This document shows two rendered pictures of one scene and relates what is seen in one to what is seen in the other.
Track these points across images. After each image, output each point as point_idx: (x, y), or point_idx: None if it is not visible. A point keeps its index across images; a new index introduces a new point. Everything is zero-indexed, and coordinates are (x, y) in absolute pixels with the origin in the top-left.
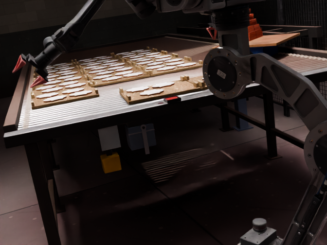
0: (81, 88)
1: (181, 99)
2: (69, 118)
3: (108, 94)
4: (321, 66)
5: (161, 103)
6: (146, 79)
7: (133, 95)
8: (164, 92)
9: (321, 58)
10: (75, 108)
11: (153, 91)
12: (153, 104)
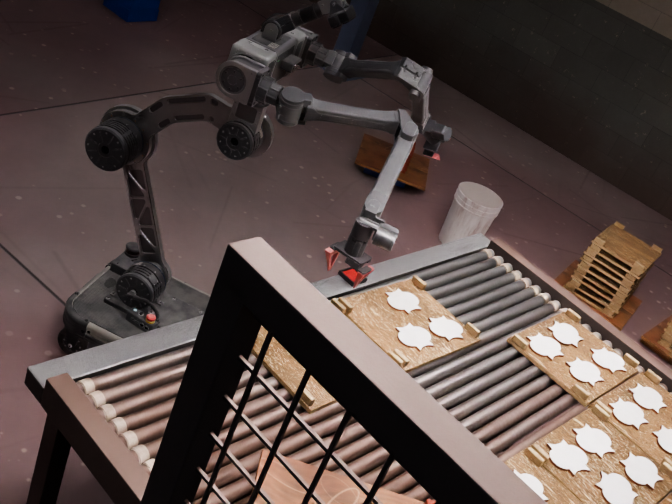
0: (583, 380)
1: (340, 279)
2: (454, 260)
3: (502, 351)
4: (135, 366)
5: None
6: (511, 429)
7: (431, 307)
8: (382, 298)
9: (132, 451)
10: (486, 294)
11: (404, 303)
12: (373, 274)
